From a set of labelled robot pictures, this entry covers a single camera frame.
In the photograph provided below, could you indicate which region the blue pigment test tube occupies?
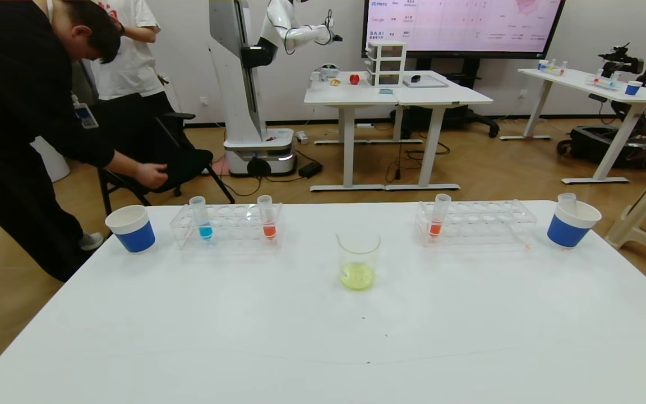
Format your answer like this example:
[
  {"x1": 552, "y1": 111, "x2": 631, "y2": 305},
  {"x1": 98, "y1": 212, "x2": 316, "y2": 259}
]
[{"x1": 189, "y1": 196, "x2": 214, "y2": 242}]

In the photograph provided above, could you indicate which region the orange pigment test tube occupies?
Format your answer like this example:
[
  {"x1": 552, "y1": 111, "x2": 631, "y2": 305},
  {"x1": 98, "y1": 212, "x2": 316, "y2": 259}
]
[
  {"x1": 257, "y1": 195, "x2": 277, "y2": 241},
  {"x1": 427, "y1": 194, "x2": 452, "y2": 237}
]

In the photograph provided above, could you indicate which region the clear glass beaker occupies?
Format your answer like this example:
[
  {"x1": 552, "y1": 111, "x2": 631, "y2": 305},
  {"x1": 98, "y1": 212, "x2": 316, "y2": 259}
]
[{"x1": 336, "y1": 231, "x2": 382, "y2": 291}]

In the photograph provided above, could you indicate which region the clear acrylic tube rack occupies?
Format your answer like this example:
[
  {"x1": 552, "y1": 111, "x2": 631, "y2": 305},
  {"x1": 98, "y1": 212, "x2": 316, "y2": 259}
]
[
  {"x1": 415, "y1": 199, "x2": 538, "y2": 249},
  {"x1": 170, "y1": 202, "x2": 284, "y2": 250}
]

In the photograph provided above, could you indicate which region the small tube rack with tubes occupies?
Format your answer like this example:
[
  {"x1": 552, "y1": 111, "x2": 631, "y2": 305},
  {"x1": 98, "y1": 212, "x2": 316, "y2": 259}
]
[
  {"x1": 588, "y1": 70, "x2": 621, "y2": 90},
  {"x1": 537, "y1": 59, "x2": 569, "y2": 76}
]

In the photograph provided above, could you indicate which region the white standing desk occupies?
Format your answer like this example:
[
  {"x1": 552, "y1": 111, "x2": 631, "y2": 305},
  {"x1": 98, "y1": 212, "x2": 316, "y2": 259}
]
[
  {"x1": 385, "y1": 70, "x2": 494, "y2": 191},
  {"x1": 304, "y1": 70, "x2": 408, "y2": 192}
]

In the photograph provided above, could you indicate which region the black office chair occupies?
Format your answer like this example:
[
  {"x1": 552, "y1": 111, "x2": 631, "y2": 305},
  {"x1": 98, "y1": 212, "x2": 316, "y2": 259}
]
[{"x1": 97, "y1": 112, "x2": 236, "y2": 217}]

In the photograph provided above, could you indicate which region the white humanoid robot on base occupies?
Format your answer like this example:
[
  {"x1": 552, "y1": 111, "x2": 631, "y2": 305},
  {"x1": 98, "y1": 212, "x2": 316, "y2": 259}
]
[{"x1": 208, "y1": 0, "x2": 343, "y2": 177}]

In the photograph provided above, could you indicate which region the white drawer organizer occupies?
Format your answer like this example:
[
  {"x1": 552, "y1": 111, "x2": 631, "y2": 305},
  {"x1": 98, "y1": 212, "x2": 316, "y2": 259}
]
[{"x1": 366, "y1": 39, "x2": 407, "y2": 88}]

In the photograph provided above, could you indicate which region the grey desk pad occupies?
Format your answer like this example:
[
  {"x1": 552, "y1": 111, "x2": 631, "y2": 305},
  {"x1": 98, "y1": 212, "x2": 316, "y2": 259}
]
[{"x1": 403, "y1": 75, "x2": 449, "y2": 89}]

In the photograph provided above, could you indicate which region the blue white paper cup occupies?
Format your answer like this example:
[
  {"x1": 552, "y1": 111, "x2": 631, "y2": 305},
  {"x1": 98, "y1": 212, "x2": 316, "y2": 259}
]
[
  {"x1": 105, "y1": 205, "x2": 156, "y2": 254},
  {"x1": 547, "y1": 200, "x2": 602, "y2": 249}
]

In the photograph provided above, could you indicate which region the large display on black stand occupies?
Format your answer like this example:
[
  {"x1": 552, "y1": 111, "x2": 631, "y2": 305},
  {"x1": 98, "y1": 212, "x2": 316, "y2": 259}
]
[{"x1": 362, "y1": 0, "x2": 566, "y2": 138}]

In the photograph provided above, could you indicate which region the person in dark clothes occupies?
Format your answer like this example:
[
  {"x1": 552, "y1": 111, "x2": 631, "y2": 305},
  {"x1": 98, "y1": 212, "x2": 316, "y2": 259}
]
[{"x1": 90, "y1": 0, "x2": 177, "y2": 163}]

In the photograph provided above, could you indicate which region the white waste bin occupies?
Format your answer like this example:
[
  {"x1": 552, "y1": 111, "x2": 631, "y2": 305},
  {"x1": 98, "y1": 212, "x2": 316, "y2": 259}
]
[{"x1": 31, "y1": 135, "x2": 71, "y2": 183}]

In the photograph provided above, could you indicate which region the black wheeled robot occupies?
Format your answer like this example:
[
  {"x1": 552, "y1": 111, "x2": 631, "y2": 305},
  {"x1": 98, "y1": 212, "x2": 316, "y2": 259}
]
[{"x1": 557, "y1": 42, "x2": 646, "y2": 170}]

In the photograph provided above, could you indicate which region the long white desk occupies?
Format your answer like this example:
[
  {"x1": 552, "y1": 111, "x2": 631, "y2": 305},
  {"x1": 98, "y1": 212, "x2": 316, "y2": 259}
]
[{"x1": 500, "y1": 67, "x2": 646, "y2": 185}]

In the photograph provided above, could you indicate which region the person in black clothes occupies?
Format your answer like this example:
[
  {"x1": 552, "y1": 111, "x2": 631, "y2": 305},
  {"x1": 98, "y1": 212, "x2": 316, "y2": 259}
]
[{"x1": 0, "y1": 0, "x2": 169, "y2": 282}]

